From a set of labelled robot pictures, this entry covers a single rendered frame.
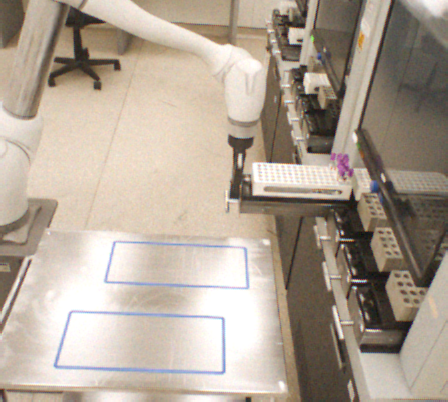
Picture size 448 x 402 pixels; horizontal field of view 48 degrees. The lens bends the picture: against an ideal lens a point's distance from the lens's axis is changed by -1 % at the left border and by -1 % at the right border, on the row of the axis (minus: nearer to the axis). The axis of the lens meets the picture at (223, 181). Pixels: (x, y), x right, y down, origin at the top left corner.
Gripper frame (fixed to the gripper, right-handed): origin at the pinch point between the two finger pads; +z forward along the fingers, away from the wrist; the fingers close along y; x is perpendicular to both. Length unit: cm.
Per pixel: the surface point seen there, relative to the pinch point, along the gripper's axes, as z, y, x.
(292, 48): 0, 119, -33
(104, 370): -2, -65, 29
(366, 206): -8.0, -15.6, -35.7
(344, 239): -0.7, -21.7, -29.8
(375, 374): 6, -59, -31
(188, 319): -2, -52, 12
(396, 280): -8, -43, -36
